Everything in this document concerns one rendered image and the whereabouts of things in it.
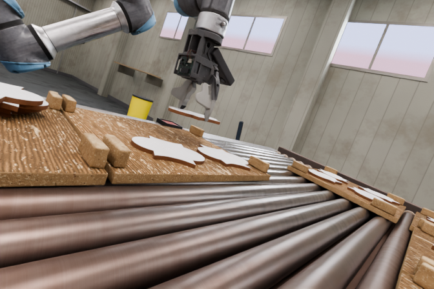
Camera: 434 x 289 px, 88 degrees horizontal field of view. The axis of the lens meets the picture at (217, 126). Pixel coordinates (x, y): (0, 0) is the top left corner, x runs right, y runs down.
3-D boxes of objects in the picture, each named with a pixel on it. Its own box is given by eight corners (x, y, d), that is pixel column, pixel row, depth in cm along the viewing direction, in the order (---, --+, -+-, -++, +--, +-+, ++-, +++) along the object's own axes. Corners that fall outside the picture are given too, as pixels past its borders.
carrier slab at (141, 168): (54, 109, 51) (56, 102, 51) (188, 135, 81) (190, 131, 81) (111, 184, 28) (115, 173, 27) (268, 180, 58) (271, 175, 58)
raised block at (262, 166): (246, 163, 61) (249, 154, 61) (249, 163, 63) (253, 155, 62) (264, 173, 57) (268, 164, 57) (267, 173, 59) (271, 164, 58)
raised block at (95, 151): (75, 149, 30) (82, 130, 30) (90, 150, 31) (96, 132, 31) (88, 169, 26) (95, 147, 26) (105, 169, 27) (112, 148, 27)
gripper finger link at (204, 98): (190, 119, 52) (189, 81, 54) (208, 122, 56) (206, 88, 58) (200, 115, 50) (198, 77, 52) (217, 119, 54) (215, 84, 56)
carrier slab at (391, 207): (286, 169, 86) (290, 158, 86) (321, 172, 116) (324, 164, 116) (396, 224, 62) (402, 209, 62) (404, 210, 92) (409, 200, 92)
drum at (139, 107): (147, 131, 483) (157, 102, 477) (129, 129, 447) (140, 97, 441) (136, 125, 507) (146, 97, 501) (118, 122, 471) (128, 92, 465)
